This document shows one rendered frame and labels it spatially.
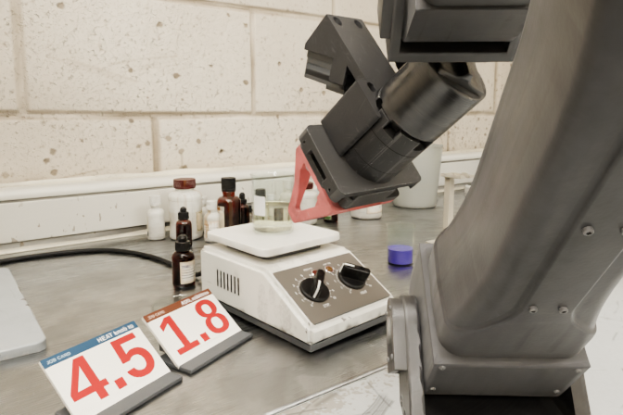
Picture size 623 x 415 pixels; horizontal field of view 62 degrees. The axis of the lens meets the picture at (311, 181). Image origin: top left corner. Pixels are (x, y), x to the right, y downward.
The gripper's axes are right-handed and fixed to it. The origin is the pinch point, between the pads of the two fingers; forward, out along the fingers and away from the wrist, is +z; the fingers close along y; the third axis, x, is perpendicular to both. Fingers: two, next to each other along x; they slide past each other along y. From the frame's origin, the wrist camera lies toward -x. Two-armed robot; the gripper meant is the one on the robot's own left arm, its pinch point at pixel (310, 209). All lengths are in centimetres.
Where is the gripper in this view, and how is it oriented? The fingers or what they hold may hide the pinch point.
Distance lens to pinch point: 48.8
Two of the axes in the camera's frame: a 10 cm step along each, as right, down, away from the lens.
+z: -5.2, 5.4, 6.6
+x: 4.3, 8.4, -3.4
